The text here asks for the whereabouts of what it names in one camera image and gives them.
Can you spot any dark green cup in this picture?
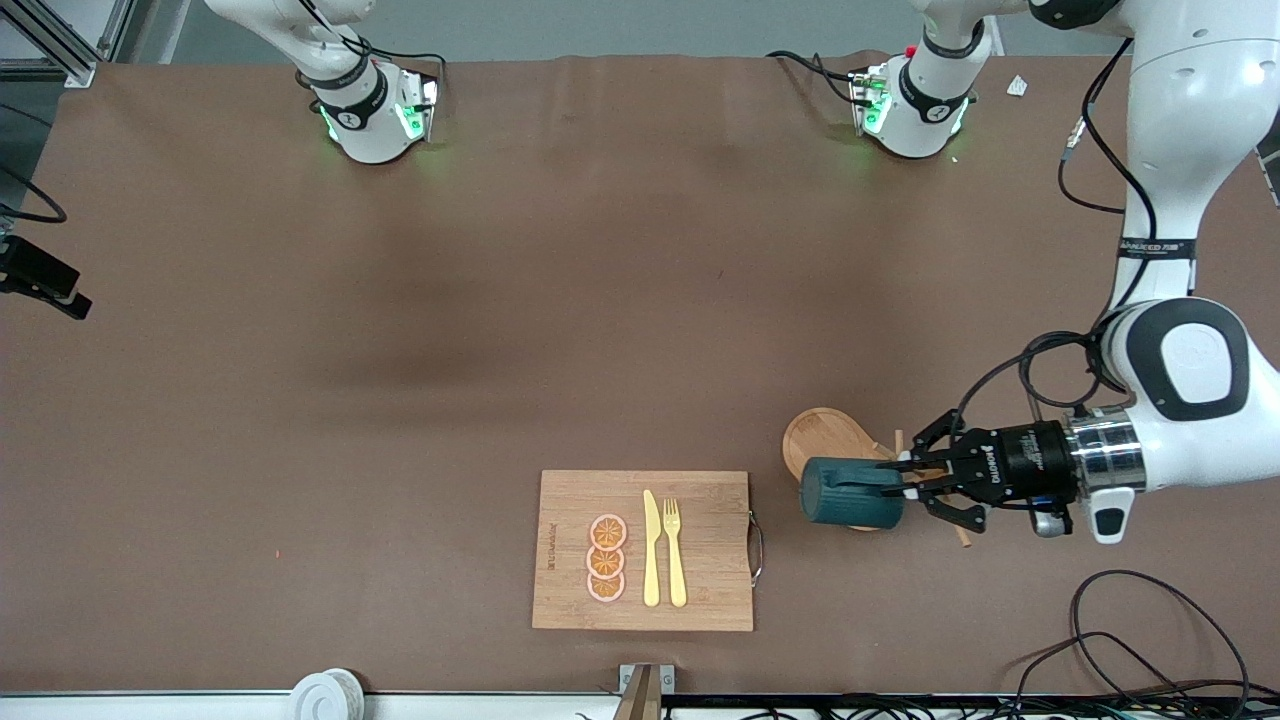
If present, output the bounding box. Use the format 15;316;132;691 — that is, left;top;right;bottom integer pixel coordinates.
799;457;909;531

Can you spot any wooden mug rack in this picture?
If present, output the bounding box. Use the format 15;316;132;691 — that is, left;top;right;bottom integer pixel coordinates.
781;407;976;549

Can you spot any bamboo cutting board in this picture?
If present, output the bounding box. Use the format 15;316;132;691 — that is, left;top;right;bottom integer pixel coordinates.
531;470;766;633

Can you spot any yellow plastic fork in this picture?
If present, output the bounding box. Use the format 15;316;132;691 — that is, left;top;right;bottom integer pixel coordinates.
663;497;689;609

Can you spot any yellow plastic knife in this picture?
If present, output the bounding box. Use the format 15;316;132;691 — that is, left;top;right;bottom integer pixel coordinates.
642;489;662;608

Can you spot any white round roll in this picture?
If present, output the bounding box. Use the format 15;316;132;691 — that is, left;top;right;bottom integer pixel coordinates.
289;668;365;720

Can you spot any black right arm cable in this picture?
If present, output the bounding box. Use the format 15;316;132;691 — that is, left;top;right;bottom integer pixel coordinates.
0;0;447;224

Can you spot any black looped cable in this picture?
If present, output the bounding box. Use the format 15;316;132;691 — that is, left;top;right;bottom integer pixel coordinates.
1000;630;1201;713
1068;569;1251;703

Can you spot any aluminium frame profile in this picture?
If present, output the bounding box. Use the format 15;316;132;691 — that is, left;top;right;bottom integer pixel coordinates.
0;0;136;89

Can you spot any black table edge rail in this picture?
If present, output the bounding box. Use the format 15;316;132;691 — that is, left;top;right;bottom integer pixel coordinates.
660;695;1280;720

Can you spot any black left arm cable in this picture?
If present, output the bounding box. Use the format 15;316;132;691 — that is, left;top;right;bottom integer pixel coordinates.
958;38;1161;433

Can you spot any metal table bracket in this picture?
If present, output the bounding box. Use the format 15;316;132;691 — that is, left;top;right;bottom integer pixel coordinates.
612;663;676;720

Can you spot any white table edge rail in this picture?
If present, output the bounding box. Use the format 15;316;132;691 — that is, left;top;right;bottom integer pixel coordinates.
0;690;621;720

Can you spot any black arm base cable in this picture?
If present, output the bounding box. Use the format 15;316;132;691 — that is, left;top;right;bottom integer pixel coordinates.
768;50;863;106

